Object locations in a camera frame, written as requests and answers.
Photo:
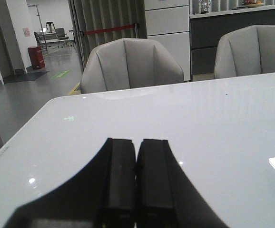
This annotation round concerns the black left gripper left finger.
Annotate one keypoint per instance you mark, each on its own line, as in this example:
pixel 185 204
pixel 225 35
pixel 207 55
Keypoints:
pixel 100 195

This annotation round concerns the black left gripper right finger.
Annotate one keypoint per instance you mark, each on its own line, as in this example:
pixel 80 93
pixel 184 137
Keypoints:
pixel 166 198

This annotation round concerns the grey armchair left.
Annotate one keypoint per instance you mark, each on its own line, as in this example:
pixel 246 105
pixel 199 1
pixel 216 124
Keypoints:
pixel 129 63

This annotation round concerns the grey armchair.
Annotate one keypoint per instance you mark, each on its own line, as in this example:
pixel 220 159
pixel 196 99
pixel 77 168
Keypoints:
pixel 129 63
pixel 246 51

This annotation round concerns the red trash bin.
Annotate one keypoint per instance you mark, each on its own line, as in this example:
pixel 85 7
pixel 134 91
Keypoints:
pixel 36 57

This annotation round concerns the grey office chair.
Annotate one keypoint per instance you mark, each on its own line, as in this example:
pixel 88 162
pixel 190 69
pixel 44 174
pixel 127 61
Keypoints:
pixel 61 36

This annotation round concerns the metal work table background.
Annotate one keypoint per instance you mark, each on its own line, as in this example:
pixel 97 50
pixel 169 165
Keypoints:
pixel 43 37

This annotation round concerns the grey armchair right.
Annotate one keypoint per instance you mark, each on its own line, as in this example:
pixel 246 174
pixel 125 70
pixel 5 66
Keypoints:
pixel 246 51

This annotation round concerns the white refrigerator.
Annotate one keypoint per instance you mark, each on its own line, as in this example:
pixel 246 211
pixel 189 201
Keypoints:
pixel 167 21

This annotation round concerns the small figurine on counter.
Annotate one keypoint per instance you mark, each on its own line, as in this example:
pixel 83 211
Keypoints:
pixel 204 6

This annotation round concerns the fruit bowl on counter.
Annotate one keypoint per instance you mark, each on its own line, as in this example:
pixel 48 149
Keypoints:
pixel 252 3

